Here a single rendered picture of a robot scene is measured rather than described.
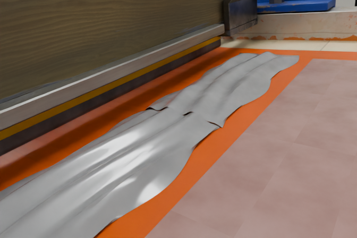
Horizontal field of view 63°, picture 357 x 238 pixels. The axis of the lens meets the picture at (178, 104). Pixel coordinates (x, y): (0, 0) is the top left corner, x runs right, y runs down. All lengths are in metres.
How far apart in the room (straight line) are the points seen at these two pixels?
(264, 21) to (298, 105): 0.23
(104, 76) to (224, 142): 0.09
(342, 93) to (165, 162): 0.15
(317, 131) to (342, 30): 0.24
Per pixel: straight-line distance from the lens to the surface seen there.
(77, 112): 0.23
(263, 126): 0.19
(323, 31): 0.42
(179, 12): 0.30
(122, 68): 0.22
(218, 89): 0.24
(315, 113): 0.21
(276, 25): 0.43
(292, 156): 0.17
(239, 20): 0.38
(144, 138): 0.18
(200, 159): 0.16
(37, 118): 0.21
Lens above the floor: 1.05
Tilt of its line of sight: 23 degrees down
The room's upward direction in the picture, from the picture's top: 7 degrees counter-clockwise
